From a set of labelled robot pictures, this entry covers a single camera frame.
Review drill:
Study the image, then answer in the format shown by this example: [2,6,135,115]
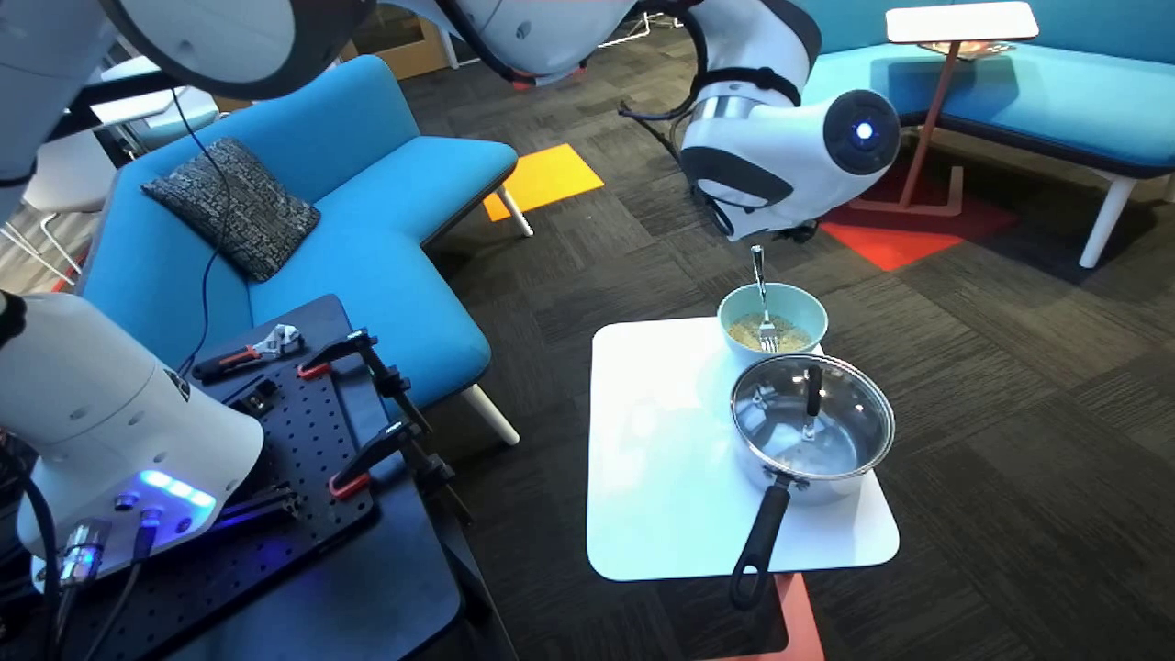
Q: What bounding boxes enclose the silver metal fork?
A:
[745,237,785,351]

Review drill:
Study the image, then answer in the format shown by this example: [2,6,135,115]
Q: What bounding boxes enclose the light blue bowl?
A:
[712,279,833,367]

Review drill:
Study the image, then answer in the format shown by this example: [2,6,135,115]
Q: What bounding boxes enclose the yellowish food in bowl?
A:
[725,308,819,360]

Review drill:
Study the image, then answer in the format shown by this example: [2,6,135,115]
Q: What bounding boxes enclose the glass pot lid black knob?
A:
[725,347,899,486]

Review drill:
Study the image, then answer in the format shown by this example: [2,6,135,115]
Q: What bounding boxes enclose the blue sofa white legs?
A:
[78,52,526,450]
[799,0,1175,276]

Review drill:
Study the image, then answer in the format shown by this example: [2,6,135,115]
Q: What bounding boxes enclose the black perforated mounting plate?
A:
[30,319,384,661]

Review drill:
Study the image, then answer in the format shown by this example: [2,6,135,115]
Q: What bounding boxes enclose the wooden cabinet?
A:
[345,5,460,83]

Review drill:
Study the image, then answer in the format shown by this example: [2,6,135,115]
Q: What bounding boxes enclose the dark blue robot cart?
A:
[156,291,472,661]

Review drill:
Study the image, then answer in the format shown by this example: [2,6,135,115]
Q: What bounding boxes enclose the white table orange base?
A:
[582,312,908,661]

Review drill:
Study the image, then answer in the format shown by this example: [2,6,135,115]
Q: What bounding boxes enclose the dark patterned cushion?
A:
[138,134,325,286]

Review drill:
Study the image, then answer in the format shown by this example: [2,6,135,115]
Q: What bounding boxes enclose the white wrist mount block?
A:
[718,186,793,247]

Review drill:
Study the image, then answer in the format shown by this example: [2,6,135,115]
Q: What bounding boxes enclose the black clamp red handle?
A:
[294,322,427,424]
[321,415,478,517]

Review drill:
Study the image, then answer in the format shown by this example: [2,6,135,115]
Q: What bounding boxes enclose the steel pot black handle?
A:
[725,347,904,614]

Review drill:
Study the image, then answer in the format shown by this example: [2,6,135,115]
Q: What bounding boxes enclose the red-handled silver clamp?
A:
[192,319,313,385]

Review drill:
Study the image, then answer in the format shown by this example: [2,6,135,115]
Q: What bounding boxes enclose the thin black cable over sofa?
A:
[166,83,248,372]

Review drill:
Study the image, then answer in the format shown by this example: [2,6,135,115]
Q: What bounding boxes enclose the white side table red frame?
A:
[852,0,1047,224]

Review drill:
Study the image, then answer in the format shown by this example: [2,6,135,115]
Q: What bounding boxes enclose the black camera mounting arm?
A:
[46,67,187,144]

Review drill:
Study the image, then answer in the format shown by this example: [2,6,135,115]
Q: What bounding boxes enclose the silver cable connector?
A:
[56,522,106,592]

